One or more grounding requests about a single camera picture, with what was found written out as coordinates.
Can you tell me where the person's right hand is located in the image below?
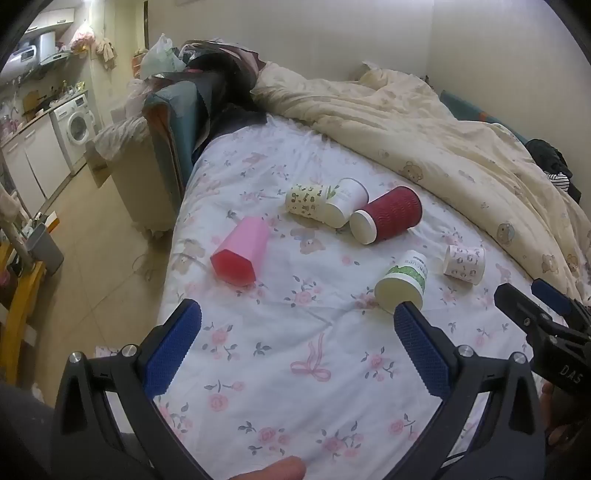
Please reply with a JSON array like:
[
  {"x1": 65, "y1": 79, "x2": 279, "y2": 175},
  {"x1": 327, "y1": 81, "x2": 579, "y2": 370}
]
[{"x1": 540, "y1": 382, "x2": 591, "y2": 463}]

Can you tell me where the white washing machine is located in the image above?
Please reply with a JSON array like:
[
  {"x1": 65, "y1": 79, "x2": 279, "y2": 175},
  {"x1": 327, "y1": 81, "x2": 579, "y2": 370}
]
[{"x1": 50, "y1": 93, "x2": 99, "y2": 172}]

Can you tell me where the grey bin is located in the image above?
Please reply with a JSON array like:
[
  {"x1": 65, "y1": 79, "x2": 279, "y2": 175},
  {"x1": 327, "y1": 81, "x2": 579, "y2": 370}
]
[{"x1": 25, "y1": 223, "x2": 65, "y2": 276}]

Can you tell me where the yellow wooden stool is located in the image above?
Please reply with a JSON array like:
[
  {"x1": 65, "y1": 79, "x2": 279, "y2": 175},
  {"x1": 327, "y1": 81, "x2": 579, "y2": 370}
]
[{"x1": 0, "y1": 240, "x2": 48, "y2": 386}]

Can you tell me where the black clothing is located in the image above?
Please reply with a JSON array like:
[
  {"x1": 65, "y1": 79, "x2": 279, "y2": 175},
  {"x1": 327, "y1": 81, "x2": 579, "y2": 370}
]
[{"x1": 525, "y1": 138, "x2": 583, "y2": 204}]

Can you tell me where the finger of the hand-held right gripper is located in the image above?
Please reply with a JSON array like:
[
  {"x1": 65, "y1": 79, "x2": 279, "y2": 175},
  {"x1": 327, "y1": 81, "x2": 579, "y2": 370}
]
[
  {"x1": 530, "y1": 278, "x2": 591, "y2": 325},
  {"x1": 493, "y1": 282, "x2": 556, "y2": 343}
]

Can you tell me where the pink plastic cup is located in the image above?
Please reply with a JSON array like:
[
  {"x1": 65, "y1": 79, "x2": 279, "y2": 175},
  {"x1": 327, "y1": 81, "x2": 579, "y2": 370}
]
[{"x1": 209, "y1": 216, "x2": 270, "y2": 284}]

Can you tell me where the cream patterned paper cup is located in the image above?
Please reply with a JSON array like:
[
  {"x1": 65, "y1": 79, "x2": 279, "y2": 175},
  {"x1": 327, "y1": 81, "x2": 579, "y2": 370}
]
[{"x1": 285, "y1": 183, "x2": 339, "y2": 219}]

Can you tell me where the person's left hand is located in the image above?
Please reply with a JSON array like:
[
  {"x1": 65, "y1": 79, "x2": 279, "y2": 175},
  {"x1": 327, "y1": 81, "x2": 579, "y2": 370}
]
[{"x1": 229, "y1": 456, "x2": 307, "y2": 480}]

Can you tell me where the translucent plastic bag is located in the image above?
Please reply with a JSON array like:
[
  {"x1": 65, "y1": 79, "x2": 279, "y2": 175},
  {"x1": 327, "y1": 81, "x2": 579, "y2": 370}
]
[{"x1": 139, "y1": 34, "x2": 186, "y2": 79}]

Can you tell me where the dark red ribbed cup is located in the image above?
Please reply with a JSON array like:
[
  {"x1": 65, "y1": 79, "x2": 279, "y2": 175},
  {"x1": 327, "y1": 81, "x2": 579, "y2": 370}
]
[{"x1": 349, "y1": 185, "x2": 423, "y2": 245}]

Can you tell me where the pink hanging bag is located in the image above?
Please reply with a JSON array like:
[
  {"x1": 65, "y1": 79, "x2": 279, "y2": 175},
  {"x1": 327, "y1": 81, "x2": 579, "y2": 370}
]
[{"x1": 70, "y1": 22, "x2": 97, "y2": 51}]

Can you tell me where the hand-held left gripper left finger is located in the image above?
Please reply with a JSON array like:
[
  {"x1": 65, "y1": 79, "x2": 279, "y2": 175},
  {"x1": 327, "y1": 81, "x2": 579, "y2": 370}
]
[{"x1": 50, "y1": 298, "x2": 204, "y2": 480}]

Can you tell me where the small pink patterned paper cup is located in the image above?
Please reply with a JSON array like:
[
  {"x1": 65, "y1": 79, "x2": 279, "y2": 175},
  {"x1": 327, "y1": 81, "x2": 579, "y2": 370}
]
[{"x1": 443, "y1": 244, "x2": 486, "y2": 284}]

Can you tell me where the white cup with green label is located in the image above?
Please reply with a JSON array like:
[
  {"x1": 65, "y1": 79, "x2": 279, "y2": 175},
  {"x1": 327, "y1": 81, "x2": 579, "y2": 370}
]
[{"x1": 374, "y1": 250, "x2": 429, "y2": 315}]

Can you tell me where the white kitchen cabinet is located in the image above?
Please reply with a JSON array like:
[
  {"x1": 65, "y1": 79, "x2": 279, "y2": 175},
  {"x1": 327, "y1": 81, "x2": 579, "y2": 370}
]
[{"x1": 0, "y1": 112, "x2": 72, "y2": 217}]

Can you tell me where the cardboard box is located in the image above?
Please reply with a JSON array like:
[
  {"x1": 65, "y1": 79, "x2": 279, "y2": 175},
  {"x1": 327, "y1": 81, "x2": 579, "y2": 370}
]
[{"x1": 85, "y1": 138, "x2": 116, "y2": 188}]

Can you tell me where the silver range hood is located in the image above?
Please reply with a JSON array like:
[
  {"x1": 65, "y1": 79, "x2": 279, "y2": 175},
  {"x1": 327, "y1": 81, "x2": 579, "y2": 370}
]
[{"x1": 8, "y1": 31, "x2": 71, "y2": 65}]

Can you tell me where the white wall cabinet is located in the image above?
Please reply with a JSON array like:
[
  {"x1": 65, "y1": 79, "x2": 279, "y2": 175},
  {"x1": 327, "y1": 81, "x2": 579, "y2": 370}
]
[{"x1": 25, "y1": 7, "x2": 77, "y2": 34}]

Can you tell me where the white floral bedsheet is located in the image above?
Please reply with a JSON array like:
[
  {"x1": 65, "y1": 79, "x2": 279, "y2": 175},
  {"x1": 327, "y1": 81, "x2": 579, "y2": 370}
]
[{"x1": 156, "y1": 113, "x2": 583, "y2": 480}]

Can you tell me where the white paper cup leaf print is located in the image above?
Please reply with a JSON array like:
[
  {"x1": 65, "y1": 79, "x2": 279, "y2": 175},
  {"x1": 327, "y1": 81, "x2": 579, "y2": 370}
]
[{"x1": 322, "y1": 178, "x2": 369, "y2": 229}]

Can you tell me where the beige hanging cloth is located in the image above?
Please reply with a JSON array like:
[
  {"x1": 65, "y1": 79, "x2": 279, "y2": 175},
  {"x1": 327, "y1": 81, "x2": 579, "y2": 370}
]
[{"x1": 93, "y1": 37, "x2": 117, "y2": 71}]

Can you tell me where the teal pillow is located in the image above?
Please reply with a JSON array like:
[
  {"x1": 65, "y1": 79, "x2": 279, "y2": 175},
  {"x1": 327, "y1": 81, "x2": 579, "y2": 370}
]
[{"x1": 438, "y1": 89, "x2": 536, "y2": 146}]

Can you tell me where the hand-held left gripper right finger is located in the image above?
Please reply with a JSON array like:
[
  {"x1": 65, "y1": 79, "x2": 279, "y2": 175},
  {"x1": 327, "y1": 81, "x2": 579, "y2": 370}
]
[{"x1": 392, "y1": 301, "x2": 546, "y2": 480}]

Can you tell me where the dark clothes pile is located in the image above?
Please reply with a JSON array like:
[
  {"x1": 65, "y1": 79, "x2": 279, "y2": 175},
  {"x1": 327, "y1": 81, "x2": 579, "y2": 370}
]
[{"x1": 178, "y1": 40, "x2": 269, "y2": 139}]

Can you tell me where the white cloth covered furniture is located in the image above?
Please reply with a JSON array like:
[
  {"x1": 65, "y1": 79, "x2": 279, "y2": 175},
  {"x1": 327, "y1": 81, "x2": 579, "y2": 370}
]
[{"x1": 95, "y1": 115, "x2": 182, "y2": 238}]

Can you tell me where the beige bear print duvet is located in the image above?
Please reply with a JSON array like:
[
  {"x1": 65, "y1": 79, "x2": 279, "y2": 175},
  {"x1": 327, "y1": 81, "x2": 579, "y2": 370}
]
[{"x1": 252, "y1": 62, "x2": 591, "y2": 305}]

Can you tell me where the teal upholstered chair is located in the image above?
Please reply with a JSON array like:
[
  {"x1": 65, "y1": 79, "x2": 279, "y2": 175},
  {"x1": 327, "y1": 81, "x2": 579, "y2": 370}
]
[{"x1": 142, "y1": 76, "x2": 218, "y2": 197}]

